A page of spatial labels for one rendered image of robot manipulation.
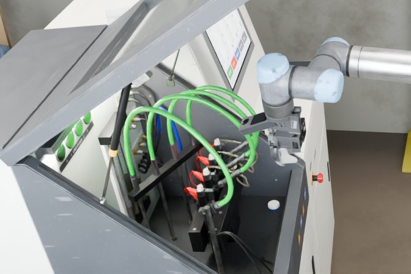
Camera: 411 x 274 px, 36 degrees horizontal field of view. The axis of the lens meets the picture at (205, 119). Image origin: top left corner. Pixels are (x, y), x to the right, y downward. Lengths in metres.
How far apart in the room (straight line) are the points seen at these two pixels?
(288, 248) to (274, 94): 0.55
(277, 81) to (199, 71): 0.64
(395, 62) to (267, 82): 0.29
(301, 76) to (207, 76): 0.69
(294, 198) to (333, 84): 0.68
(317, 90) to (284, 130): 0.20
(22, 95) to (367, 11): 2.35
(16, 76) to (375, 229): 2.06
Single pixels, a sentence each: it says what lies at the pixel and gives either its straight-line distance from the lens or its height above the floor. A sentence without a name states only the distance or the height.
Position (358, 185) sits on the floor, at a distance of 3.60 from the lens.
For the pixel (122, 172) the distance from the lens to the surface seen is 1.94.
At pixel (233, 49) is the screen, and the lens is 2.38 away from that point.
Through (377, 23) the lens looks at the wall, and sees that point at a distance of 3.68.
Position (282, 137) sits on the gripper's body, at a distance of 1.57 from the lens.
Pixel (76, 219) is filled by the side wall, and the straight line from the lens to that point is 1.58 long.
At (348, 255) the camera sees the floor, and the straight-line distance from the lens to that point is 3.18.
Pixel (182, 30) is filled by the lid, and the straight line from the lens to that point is 1.18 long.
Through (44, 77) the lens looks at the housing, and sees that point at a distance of 1.81.
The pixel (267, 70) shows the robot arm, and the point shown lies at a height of 1.56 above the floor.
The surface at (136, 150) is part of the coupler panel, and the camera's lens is 2.10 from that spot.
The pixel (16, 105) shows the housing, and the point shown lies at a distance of 1.70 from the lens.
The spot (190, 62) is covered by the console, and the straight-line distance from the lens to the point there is 2.04.
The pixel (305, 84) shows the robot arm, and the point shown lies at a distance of 1.43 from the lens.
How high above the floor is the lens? 2.20
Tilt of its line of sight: 30 degrees down
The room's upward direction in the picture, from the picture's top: 12 degrees counter-clockwise
